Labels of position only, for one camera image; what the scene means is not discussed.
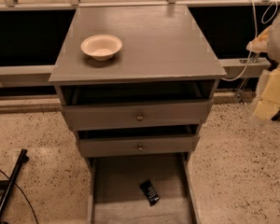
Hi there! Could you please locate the grey top drawer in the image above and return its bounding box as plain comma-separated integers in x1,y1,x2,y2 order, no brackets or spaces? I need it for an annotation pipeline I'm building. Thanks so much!
63,100,213,131

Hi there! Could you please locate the thin black cable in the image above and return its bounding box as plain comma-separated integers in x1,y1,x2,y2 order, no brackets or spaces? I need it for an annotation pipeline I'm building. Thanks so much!
0,161,39,224

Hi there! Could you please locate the grey middle drawer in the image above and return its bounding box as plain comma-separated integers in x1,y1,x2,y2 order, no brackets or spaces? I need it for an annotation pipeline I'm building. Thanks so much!
77,134,200,158

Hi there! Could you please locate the black metal stand leg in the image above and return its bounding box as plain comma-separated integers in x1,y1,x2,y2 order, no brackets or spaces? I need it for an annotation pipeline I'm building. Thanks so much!
0,149,29,222

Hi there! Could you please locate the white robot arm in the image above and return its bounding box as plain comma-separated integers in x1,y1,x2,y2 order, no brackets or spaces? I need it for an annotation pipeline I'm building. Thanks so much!
246,13,280,125

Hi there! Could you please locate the beige paper bowl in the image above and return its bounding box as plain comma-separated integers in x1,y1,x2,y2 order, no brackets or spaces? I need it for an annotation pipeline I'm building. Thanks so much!
80,35,122,61

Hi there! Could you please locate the grey open bottom drawer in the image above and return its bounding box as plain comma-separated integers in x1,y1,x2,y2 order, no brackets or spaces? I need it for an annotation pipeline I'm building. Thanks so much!
87,153,202,224

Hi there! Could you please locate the grey wooden drawer cabinet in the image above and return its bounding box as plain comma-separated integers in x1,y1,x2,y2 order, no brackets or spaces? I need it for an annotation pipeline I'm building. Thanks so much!
50,9,223,166

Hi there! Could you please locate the white cable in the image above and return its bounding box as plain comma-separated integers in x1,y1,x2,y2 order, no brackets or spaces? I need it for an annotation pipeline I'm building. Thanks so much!
220,0,259,82

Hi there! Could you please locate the grey metal frame rail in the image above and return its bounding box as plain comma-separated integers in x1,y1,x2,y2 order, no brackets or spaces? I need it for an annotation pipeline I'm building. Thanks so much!
0,0,280,87

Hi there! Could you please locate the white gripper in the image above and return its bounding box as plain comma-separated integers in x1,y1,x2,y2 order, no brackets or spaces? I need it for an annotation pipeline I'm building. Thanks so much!
246,26,280,125

